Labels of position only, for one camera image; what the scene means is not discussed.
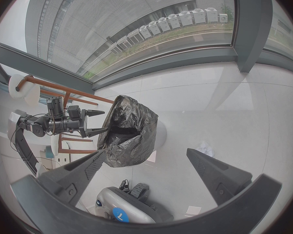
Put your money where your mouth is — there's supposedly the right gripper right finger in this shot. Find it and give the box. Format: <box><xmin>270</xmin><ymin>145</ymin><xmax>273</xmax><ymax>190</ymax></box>
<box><xmin>186</xmin><ymin>148</ymin><xmax>252</xmax><ymax>207</ymax></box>

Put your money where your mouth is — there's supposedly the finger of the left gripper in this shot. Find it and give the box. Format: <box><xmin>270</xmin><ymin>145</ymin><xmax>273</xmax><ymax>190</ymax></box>
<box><xmin>85</xmin><ymin>127</ymin><xmax>111</xmax><ymax>138</ymax></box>
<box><xmin>86</xmin><ymin>109</ymin><xmax>105</xmax><ymax>118</ymax></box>

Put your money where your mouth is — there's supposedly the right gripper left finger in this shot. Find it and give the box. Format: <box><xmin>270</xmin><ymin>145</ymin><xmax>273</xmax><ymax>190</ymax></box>
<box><xmin>38</xmin><ymin>149</ymin><xmax>107</xmax><ymax>207</ymax></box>

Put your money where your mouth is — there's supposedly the black plastic bag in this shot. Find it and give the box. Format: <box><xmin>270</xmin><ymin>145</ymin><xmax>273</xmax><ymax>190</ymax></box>
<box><xmin>97</xmin><ymin>95</ymin><xmax>159</xmax><ymax>168</ymax></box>

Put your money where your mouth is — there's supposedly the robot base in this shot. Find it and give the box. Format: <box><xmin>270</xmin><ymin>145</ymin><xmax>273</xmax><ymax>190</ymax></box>
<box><xmin>94</xmin><ymin>180</ymin><xmax>174</xmax><ymax>224</ymax></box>

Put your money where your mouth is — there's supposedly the white trash bin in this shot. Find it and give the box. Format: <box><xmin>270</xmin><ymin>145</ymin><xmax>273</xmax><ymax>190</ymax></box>
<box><xmin>151</xmin><ymin>120</ymin><xmax>168</xmax><ymax>153</ymax></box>

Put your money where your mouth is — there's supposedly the crumpled white paper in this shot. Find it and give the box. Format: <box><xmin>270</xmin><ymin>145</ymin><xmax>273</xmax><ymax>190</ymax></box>
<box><xmin>197</xmin><ymin>141</ymin><xmax>215</xmax><ymax>157</ymax></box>

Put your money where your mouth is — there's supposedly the wooden chair with white cushions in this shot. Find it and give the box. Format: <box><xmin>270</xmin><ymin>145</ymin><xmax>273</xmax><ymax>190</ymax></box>
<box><xmin>8</xmin><ymin>74</ymin><xmax>115</xmax><ymax>163</ymax></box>

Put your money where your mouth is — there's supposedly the window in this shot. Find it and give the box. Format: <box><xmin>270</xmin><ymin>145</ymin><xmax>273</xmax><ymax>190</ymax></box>
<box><xmin>0</xmin><ymin>0</ymin><xmax>293</xmax><ymax>91</ymax></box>

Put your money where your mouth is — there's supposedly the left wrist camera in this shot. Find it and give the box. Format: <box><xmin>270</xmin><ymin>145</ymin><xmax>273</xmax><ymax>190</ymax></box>
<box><xmin>67</xmin><ymin>105</ymin><xmax>82</xmax><ymax>121</ymax></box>

